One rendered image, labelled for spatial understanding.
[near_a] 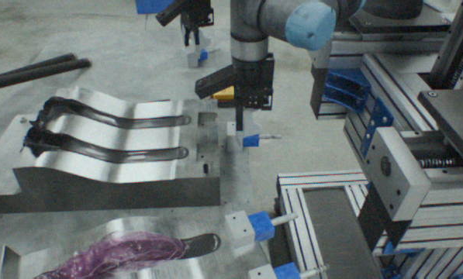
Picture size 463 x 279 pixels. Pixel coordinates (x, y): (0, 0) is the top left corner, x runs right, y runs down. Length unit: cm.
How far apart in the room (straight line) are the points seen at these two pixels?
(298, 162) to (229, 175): 122
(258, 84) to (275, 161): 126
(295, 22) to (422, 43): 55
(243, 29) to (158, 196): 36
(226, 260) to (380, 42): 69
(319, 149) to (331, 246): 81
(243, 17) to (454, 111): 38
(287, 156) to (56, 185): 148
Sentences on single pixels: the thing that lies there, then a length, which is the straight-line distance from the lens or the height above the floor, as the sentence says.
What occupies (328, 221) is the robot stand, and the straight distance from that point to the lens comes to 147.
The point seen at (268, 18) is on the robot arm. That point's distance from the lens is 60.
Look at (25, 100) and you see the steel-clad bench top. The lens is 117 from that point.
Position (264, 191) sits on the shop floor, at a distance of 180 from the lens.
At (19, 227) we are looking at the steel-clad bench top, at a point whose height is 80.
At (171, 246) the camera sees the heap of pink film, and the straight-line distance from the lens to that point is 58.
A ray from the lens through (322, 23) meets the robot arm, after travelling 57.
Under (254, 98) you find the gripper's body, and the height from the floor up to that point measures 96.
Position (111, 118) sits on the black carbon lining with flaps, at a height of 89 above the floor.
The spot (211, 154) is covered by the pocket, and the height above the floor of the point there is 86.
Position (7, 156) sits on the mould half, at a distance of 88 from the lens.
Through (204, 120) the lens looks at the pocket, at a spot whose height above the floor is 87.
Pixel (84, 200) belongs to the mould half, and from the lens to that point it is 75.
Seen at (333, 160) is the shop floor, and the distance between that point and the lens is 203.
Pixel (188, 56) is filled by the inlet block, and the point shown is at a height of 84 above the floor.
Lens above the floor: 137
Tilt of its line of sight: 42 degrees down
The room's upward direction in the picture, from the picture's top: straight up
